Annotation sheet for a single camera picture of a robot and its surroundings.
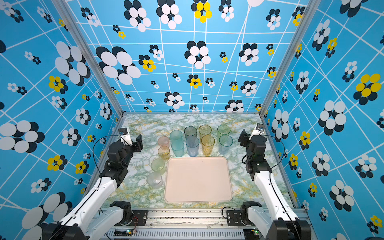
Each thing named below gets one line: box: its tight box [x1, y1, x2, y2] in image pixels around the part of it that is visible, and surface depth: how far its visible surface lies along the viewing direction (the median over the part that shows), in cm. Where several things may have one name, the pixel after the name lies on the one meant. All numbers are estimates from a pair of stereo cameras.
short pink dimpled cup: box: [158, 135, 170, 148], surface depth 101 cm
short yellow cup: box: [157, 145, 170, 161], surface depth 96 cm
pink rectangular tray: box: [164, 156, 233, 203], surface depth 90 cm
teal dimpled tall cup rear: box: [170, 129, 184, 144], surface depth 98 cm
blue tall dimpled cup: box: [185, 136, 200, 157], surface depth 94 cm
